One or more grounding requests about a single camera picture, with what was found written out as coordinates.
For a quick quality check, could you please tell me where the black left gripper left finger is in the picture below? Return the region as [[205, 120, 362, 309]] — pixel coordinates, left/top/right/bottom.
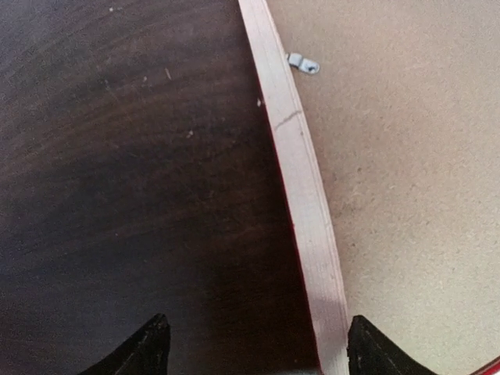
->
[[80, 313, 171, 375]]

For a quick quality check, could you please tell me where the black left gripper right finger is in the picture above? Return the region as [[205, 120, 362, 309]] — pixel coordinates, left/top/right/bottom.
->
[[347, 315, 434, 375]]

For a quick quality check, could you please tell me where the red picture frame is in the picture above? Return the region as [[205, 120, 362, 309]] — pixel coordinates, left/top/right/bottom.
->
[[239, 1, 499, 374]]

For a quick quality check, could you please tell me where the brown frame backing board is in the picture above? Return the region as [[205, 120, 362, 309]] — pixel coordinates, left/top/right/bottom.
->
[[269, 1, 499, 374]]

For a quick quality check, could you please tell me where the metal frame retaining clip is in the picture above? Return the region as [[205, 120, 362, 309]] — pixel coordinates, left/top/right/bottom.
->
[[286, 52, 320, 75]]

